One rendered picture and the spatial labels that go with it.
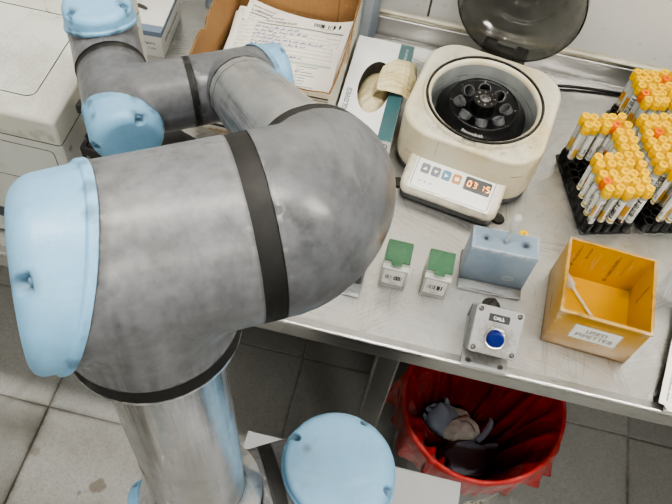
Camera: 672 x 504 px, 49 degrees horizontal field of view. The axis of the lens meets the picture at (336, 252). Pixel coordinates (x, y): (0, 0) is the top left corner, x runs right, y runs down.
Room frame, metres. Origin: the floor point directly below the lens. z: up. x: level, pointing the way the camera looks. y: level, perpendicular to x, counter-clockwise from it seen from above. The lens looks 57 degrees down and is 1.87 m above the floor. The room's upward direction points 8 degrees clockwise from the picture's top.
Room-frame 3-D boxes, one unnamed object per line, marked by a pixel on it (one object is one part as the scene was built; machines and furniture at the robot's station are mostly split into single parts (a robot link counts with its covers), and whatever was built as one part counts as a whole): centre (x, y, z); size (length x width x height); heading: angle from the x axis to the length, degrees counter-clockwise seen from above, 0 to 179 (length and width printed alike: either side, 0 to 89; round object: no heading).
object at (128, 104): (0.53, 0.23, 1.29); 0.11 x 0.11 x 0.08; 25
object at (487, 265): (0.64, -0.25, 0.92); 0.10 x 0.07 x 0.10; 86
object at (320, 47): (0.99, 0.15, 0.95); 0.29 x 0.25 x 0.15; 174
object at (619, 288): (0.59, -0.40, 0.93); 0.13 x 0.13 x 0.10; 81
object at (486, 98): (0.91, -0.21, 0.97); 0.15 x 0.15 x 0.07
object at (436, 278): (0.61, -0.16, 0.91); 0.05 x 0.04 x 0.07; 174
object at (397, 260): (0.61, -0.09, 0.91); 0.05 x 0.04 x 0.07; 174
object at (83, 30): (0.61, 0.29, 1.29); 0.09 x 0.08 x 0.11; 25
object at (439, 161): (0.89, -0.21, 0.94); 0.30 x 0.24 x 0.12; 165
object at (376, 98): (0.95, -0.04, 0.92); 0.24 x 0.12 x 0.10; 174
